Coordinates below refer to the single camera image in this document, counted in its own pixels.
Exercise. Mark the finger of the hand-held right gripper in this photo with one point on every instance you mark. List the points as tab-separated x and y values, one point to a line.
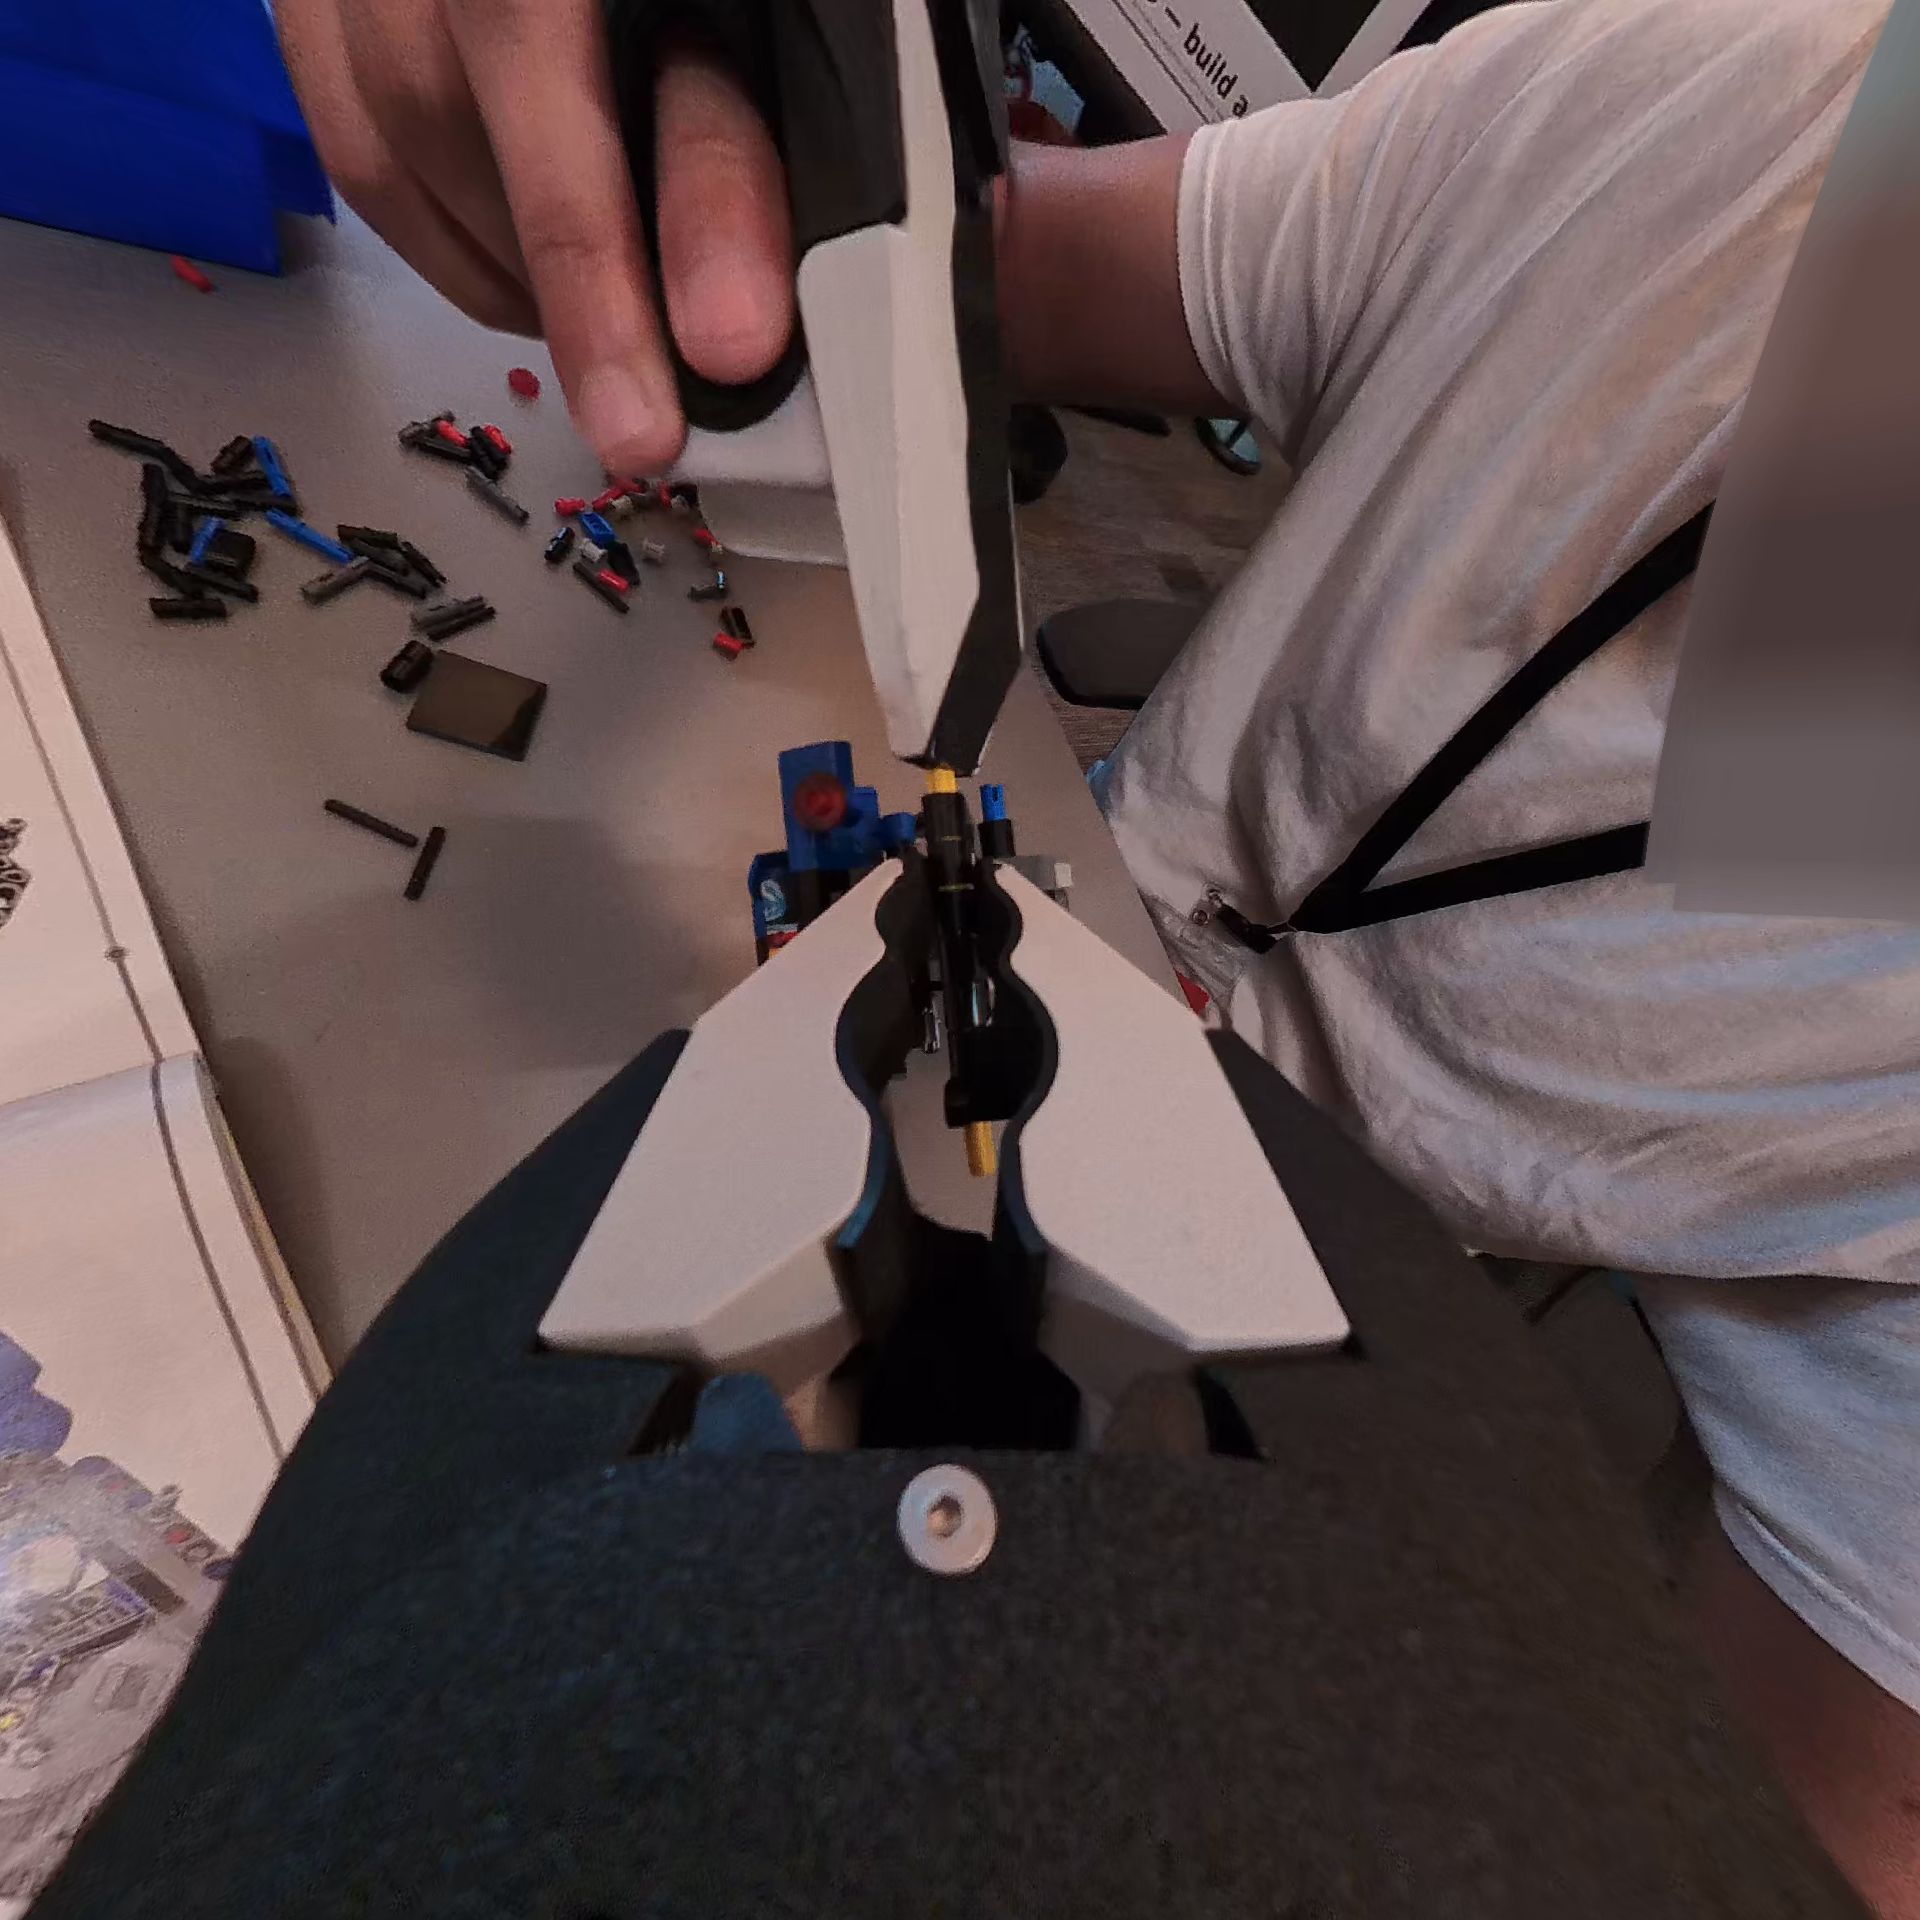
909	480

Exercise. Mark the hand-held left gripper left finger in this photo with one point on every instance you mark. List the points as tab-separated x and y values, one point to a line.
720	1170

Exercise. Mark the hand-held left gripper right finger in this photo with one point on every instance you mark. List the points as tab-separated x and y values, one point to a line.
1154	1184

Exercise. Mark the yellow lego axle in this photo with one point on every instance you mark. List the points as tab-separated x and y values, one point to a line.
942	781

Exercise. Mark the blue and black lego model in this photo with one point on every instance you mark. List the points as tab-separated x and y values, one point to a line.
823	824

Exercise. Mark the person's left forearm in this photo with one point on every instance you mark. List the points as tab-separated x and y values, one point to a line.
1853	1800

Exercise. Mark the person's right forearm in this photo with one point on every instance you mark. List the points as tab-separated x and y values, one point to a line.
1110	271

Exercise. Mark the black lego axle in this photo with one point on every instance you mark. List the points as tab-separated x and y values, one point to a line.
369	823
425	865

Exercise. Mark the flat black lego panel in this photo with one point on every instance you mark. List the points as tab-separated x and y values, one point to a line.
476	704

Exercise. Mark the short black lego cylinder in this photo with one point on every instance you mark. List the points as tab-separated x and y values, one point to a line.
405	667

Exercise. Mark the lego instruction booklet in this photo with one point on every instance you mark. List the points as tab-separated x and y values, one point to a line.
91	1200

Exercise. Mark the pile of black blue lego pieces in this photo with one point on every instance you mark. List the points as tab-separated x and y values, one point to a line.
219	541

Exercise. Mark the person's right hand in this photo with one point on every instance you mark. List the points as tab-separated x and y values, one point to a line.
451	165

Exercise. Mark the red container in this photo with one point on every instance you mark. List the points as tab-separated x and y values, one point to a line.
1032	109

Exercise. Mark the clear badge holder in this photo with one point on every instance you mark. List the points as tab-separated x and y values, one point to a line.
1184	930

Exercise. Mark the black chair seat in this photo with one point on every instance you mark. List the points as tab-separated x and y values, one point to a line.
1118	653

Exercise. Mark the white printed sign board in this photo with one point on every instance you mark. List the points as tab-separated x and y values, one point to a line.
1201	52

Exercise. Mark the person in white shirt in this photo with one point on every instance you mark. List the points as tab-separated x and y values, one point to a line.
1471	451

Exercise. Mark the blue plastic bin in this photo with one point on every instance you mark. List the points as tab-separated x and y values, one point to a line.
134	120

